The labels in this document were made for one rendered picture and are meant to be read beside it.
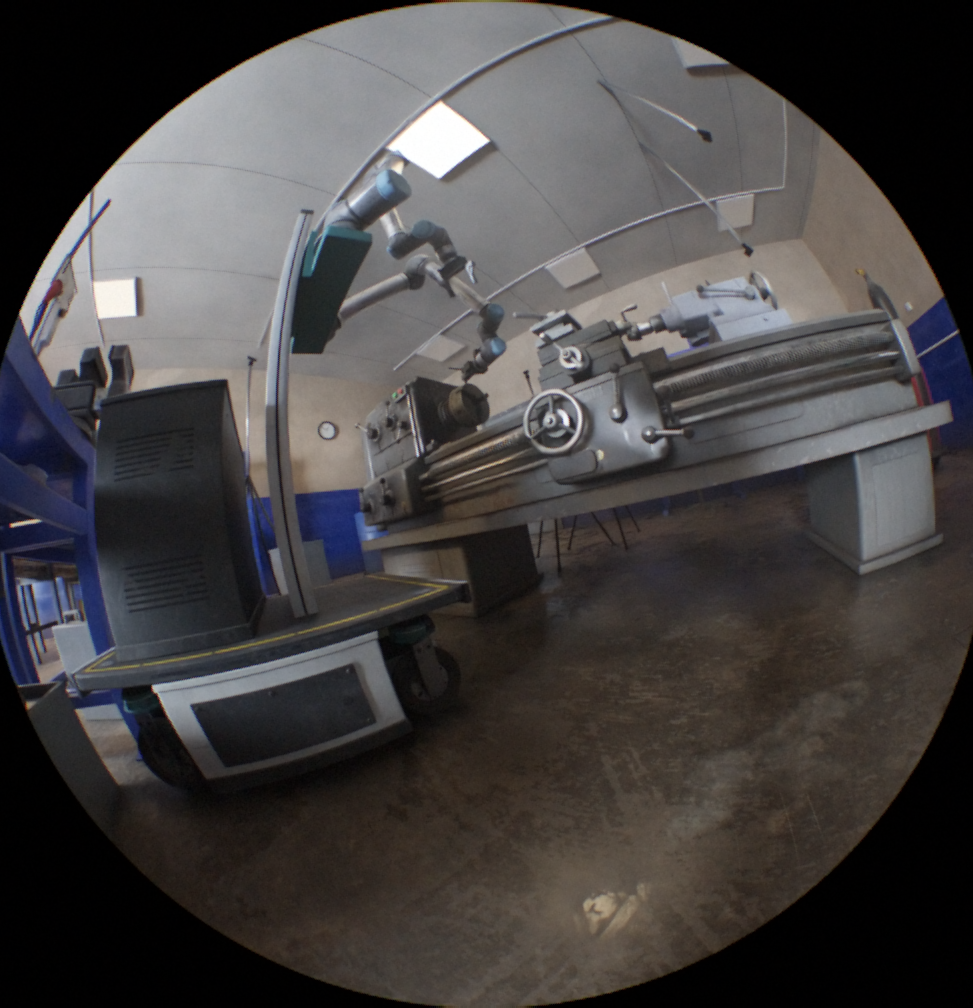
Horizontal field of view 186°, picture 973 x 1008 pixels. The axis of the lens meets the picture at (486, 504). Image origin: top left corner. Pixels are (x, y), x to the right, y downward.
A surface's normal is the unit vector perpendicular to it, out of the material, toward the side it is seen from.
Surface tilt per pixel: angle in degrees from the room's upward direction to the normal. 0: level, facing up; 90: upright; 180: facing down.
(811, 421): 90
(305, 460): 90
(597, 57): 180
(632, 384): 90
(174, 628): 90
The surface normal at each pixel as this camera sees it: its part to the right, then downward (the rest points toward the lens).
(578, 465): -0.62, 0.10
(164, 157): 0.22, 0.98
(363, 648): 0.63, -0.17
